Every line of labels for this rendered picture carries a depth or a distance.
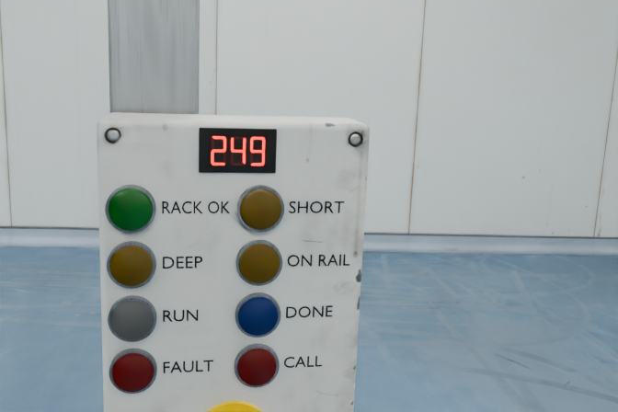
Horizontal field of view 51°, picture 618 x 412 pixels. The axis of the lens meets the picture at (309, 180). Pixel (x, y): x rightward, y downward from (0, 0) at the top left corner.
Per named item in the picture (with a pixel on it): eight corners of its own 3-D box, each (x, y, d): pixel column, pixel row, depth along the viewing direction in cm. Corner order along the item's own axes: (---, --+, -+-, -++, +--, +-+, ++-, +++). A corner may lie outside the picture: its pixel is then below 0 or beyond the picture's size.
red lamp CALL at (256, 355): (278, 388, 43) (279, 349, 43) (235, 390, 43) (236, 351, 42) (276, 382, 44) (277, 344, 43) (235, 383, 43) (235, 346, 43)
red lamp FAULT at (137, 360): (154, 394, 42) (154, 354, 41) (110, 395, 41) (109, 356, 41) (155, 387, 43) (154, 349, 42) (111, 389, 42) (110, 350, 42)
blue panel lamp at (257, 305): (279, 337, 42) (280, 298, 42) (236, 339, 42) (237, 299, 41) (278, 332, 43) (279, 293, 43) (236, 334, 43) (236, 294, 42)
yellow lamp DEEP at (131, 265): (154, 288, 40) (153, 246, 40) (108, 290, 40) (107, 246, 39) (154, 283, 41) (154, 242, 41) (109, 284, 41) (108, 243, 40)
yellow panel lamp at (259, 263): (280, 285, 42) (282, 245, 41) (237, 286, 41) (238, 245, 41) (279, 281, 42) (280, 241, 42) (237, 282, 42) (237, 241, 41)
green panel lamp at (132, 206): (153, 233, 40) (153, 188, 39) (107, 233, 39) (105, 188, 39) (154, 229, 40) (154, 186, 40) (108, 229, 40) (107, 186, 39)
